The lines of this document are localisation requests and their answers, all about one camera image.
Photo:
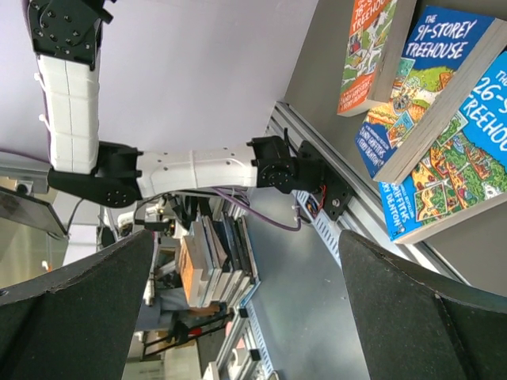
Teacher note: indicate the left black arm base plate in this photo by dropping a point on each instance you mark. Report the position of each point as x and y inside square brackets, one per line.
[333, 194]

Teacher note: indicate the background stack of books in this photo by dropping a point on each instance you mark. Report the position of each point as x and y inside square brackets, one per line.
[216, 263]

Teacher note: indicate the slotted grey cable duct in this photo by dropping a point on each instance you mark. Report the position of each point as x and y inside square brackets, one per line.
[323, 225]

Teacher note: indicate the blue 91-Storey Treehouse book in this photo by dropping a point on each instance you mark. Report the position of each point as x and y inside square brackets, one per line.
[444, 56]

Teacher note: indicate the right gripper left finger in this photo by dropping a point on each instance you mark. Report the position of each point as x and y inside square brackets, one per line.
[76, 322]

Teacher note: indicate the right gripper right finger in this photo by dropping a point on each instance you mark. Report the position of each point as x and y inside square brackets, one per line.
[414, 323]

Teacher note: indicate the blue 26-Storey Treehouse book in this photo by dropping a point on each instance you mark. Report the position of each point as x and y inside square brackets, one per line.
[463, 173]

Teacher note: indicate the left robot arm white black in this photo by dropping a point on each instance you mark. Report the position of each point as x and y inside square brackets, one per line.
[66, 39]

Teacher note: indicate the orange 78-Storey Treehouse book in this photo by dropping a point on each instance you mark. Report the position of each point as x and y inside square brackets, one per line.
[377, 34]

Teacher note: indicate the dark monitor screen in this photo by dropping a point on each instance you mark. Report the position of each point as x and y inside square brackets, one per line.
[30, 211]

